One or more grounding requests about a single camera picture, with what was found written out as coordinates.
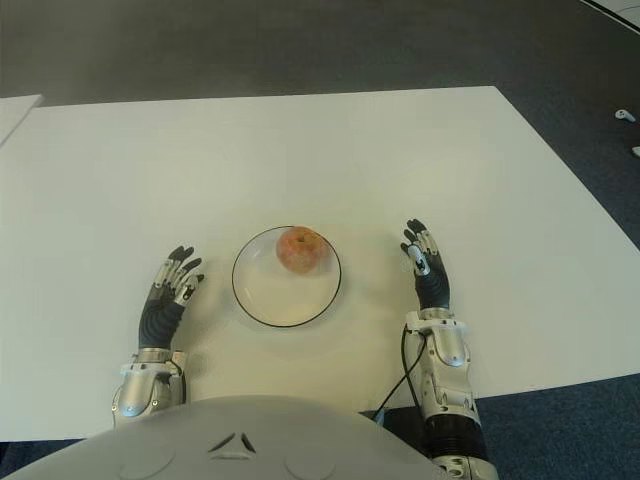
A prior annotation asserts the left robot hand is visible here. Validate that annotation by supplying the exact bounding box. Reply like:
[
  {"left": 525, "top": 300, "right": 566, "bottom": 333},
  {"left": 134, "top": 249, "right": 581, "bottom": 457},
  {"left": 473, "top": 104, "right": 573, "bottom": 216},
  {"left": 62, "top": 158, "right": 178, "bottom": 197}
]
[{"left": 137, "top": 244, "right": 207, "bottom": 351}]

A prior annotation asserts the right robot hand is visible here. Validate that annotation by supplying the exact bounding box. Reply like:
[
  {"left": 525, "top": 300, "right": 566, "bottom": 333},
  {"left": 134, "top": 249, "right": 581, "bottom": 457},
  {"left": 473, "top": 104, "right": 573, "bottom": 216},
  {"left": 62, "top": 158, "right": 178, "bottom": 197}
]
[{"left": 399, "top": 217, "right": 454, "bottom": 314}]

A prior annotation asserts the red yellow apple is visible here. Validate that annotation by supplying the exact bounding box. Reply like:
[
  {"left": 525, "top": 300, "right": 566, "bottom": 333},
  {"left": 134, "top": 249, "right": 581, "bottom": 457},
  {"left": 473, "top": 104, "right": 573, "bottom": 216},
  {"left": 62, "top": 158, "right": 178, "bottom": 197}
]
[{"left": 276, "top": 225, "right": 323, "bottom": 274}]

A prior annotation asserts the white plate black rim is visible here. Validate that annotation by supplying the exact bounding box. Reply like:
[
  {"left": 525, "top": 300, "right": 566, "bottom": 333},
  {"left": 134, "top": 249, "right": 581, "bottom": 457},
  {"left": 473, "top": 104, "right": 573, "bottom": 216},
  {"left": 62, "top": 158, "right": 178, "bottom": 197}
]
[{"left": 230, "top": 224, "right": 344, "bottom": 329}]

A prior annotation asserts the grey robot torso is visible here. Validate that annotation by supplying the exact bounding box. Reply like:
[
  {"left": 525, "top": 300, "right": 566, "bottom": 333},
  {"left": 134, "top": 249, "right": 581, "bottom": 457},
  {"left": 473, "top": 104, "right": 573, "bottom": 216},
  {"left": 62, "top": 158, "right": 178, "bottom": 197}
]
[{"left": 0, "top": 394, "right": 437, "bottom": 480}]

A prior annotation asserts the white side table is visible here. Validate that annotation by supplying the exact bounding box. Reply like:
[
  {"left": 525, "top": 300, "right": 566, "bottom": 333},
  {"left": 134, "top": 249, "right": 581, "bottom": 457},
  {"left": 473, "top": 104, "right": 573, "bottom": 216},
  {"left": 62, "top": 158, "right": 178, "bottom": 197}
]
[{"left": 0, "top": 93, "right": 44, "bottom": 147}]

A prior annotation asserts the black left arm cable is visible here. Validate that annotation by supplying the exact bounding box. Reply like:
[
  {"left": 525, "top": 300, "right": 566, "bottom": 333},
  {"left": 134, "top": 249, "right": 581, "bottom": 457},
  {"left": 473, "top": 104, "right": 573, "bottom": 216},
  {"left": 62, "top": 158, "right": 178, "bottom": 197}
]
[{"left": 172, "top": 352, "right": 190, "bottom": 405}]

